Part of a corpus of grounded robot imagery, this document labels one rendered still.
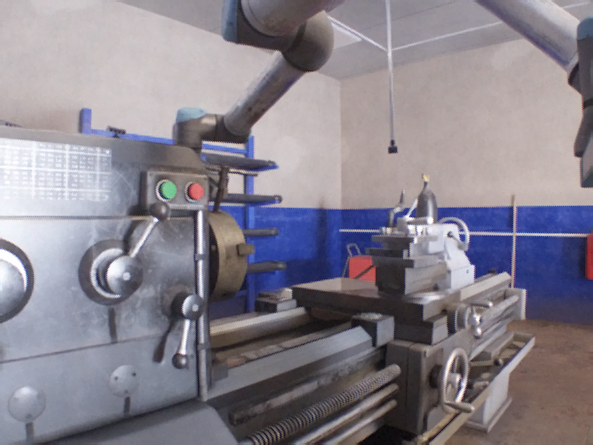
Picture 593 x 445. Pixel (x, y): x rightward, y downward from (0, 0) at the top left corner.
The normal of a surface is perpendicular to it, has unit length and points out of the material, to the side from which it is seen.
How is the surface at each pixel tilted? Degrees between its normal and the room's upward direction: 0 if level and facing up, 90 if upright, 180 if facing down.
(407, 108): 90
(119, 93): 90
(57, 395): 90
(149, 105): 90
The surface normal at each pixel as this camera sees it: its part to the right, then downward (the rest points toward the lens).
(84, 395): 0.73, 0.00
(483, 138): -0.68, 0.00
